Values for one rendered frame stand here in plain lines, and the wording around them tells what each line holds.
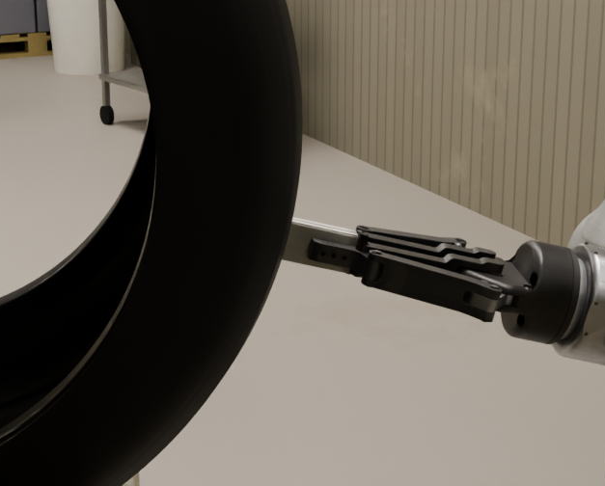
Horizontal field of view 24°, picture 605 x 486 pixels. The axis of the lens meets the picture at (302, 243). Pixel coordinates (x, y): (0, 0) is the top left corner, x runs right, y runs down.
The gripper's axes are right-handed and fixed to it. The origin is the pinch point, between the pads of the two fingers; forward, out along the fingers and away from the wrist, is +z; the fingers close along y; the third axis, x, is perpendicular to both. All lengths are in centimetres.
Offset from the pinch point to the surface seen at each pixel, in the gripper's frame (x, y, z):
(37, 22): 107, -737, 51
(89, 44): 101, -668, 19
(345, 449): 97, -188, -56
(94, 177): 114, -442, 6
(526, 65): 22, -352, -122
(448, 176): 73, -396, -119
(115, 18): 85, -674, 8
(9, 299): 13.0, -11.3, 20.4
